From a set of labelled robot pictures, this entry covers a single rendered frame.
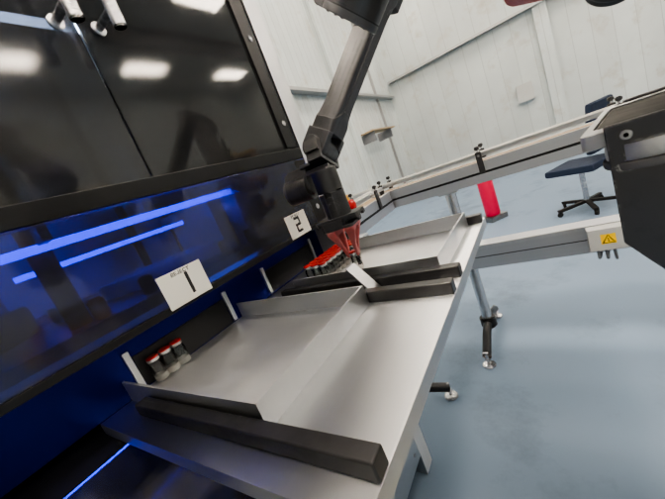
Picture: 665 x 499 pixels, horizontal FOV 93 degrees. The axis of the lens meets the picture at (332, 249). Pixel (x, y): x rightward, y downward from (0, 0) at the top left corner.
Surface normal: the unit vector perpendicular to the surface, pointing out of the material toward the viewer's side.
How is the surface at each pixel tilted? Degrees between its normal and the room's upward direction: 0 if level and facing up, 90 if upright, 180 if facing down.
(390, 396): 0
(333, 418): 0
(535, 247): 90
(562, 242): 90
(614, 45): 90
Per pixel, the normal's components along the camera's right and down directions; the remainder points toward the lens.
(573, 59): -0.47, 0.37
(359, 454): -0.36, -0.91
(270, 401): 0.79, -0.18
